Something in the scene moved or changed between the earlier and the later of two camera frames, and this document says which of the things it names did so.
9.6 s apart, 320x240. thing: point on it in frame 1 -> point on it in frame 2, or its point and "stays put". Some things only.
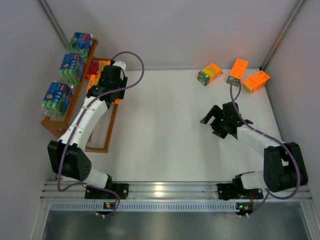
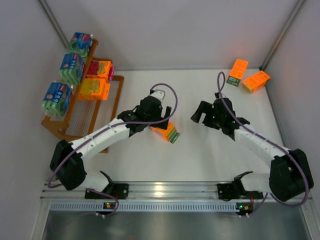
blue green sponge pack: [80, 43] stays put
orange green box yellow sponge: [208, 74] -> [170, 133]
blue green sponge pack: [57, 99] stays put
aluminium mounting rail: [165, 191] stays put
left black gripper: [111, 72] -> [163, 119]
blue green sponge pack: [72, 67] stays put
